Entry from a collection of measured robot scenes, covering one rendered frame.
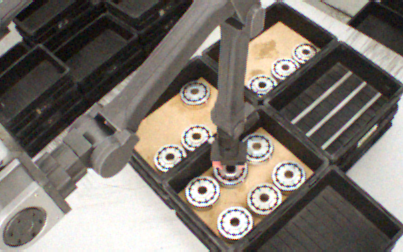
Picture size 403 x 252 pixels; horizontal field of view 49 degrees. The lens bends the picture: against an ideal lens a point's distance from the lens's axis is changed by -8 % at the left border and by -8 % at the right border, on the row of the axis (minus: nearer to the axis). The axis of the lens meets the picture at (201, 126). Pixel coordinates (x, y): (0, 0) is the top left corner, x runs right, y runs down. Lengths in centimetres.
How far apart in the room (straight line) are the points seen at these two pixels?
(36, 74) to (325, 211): 161
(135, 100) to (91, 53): 175
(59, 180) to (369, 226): 93
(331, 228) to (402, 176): 39
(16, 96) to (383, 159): 171
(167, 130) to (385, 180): 76
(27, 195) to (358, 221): 97
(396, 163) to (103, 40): 166
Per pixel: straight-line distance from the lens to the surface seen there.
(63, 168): 82
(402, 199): 165
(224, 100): 114
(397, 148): 174
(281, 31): 185
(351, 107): 164
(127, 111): 84
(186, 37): 85
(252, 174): 148
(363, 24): 275
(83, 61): 256
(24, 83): 246
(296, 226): 141
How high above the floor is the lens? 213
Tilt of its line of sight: 55 degrees down
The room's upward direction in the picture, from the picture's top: 12 degrees counter-clockwise
